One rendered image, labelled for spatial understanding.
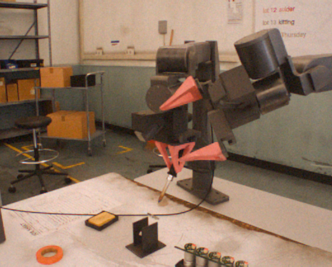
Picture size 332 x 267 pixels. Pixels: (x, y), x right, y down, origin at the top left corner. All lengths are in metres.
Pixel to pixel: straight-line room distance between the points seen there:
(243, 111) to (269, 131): 2.95
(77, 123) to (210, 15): 1.96
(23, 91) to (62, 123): 1.00
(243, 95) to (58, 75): 3.67
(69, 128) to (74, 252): 3.31
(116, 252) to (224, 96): 0.47
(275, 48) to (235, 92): 0.12
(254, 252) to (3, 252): 0.58
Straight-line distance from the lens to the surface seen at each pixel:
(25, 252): 0.84
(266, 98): 0.53
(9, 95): 4.79
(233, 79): 0.46
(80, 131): 3.98
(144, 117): 0.66
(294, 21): 3.28
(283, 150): 3.44
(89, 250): 0.80
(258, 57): 0.51
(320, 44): 3.18
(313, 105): 3.24
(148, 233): 0.76
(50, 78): 4.09
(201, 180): 1.04
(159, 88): 0.64
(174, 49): 0.71
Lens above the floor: 1.19
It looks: 14 degrees down
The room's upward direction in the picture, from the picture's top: straight up
